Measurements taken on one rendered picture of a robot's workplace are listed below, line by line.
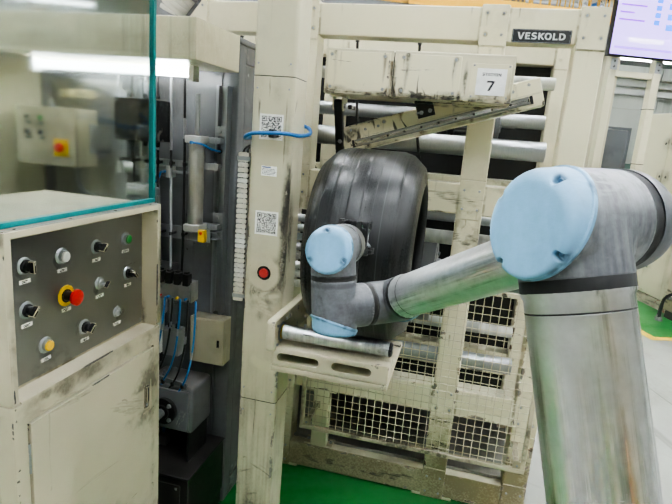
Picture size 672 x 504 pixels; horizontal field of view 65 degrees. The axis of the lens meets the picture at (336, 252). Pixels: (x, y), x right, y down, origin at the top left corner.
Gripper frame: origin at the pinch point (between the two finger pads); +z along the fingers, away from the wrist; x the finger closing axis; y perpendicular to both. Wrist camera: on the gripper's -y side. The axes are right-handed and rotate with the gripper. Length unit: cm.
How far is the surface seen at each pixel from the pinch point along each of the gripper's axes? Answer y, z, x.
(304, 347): -34.7, 18.8, 17.0
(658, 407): -96, 228, -160
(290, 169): 18.3, 20.3, 27.9
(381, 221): 7.0, 2.4, -4.0
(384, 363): -34.6, 17.4, -7.9
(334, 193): 12.7, 5.0, 9.8
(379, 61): 57, 41, 9
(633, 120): 226, 1060, -333
